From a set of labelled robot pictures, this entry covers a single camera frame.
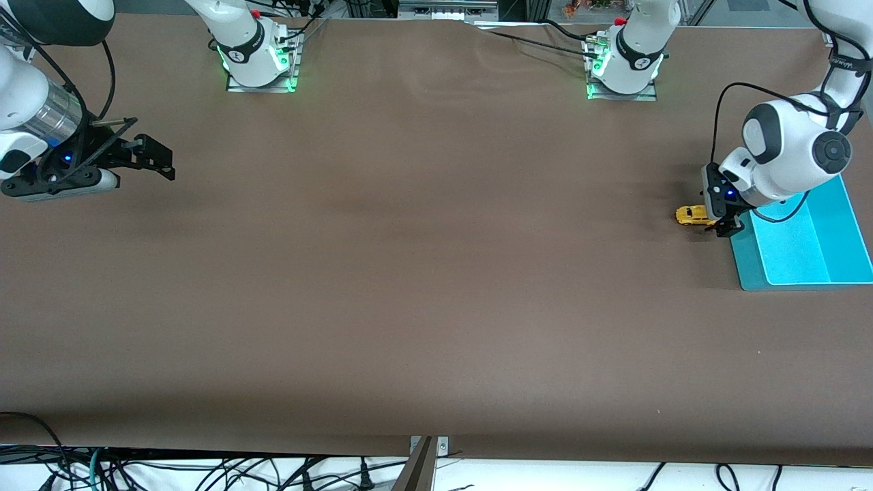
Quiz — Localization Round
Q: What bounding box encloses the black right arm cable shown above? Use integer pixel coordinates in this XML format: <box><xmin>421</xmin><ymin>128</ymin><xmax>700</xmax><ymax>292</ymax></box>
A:
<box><xmin>31</xmin><ymin>40</ymin><xmax>117</xmax><ymax>122</ymax></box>

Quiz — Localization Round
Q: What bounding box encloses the teal plastic bin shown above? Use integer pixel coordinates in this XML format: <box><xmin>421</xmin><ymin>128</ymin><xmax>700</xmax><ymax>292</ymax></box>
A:
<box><xmin>730</xmin><ymin>174</ymin><xmax>873</xmax><ymax>293</ymax></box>

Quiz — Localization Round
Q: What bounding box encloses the grey metal pole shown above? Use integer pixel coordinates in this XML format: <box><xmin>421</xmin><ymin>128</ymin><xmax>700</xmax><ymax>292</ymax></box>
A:
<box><xmin>391</xmin><ymin>436</ymin><xmax>438</xmax><ymax>491</ymax></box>

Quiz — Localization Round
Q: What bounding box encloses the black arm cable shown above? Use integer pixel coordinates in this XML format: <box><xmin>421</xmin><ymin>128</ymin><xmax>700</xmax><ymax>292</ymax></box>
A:
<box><xmin>711</xmin><ymin>82</ymin><xmax>836</xmax><ymax>224</ymax></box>
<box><xmin>31</xmin><ymin>40</ymin><xmax>117</xmax><ymax>122</ymax></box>

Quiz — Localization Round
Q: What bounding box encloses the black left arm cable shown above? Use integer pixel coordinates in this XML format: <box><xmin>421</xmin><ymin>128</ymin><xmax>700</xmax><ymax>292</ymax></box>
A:
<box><xmin>711</xmin><ymin>82</ymin><xmax>836</xmax><ymax>224</ymax></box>

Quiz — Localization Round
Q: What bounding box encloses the short black table cable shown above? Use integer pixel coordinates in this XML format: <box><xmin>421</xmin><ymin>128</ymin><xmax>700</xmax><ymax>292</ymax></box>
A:
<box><xmin>542</xmin><ymin>19</ymin><xmax>600</xmax><ymax>43</ymax></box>

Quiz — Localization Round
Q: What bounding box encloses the black looped floor cable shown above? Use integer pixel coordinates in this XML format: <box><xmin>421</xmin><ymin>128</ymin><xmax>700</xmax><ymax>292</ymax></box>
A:
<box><xmin>0</xmin><ymin>411</ymin><xmax>77</xmax><ymax>491</ymax></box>

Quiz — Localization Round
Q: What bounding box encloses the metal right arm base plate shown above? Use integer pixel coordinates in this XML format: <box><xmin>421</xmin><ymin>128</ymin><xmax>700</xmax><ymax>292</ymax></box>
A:
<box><xmin>226</xmin><ymin>33</ymin><xmax>301</xmax><ymax>93</ymax></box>

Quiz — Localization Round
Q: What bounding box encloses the long black table cable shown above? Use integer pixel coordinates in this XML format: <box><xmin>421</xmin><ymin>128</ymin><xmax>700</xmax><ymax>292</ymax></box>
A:
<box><xmin>486</xmin><ymin>29</ymin><xmax>601</xmax><ymax>61</ymax></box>

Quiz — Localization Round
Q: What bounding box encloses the black base cable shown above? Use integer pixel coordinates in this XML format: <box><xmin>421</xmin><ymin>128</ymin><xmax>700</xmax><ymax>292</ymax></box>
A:
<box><xmin>276</xmin><ymin>0</ymin><xmax>329</xmax><ymax>48</ymax></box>

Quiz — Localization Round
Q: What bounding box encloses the grey power strip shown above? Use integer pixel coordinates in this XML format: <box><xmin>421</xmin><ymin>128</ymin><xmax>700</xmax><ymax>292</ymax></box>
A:
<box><xmin>398</xmin><ymin>0</ymin><xmax>500</xmax><ymax>21</ymax></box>

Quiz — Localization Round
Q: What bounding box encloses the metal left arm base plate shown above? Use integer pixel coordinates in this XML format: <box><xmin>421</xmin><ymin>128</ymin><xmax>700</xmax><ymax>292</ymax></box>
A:
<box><xmin>585</xmin><ymin>35</ymin><xmax>660</xmax><ymax>102</ymax></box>

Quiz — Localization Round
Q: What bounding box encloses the yellow toy beetle car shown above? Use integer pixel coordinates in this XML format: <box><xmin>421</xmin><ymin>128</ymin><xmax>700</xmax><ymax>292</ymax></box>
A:
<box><xmin>675</xmin><ymin>205</ymin><xmax>717</xmax><ymax>227</ymax></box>

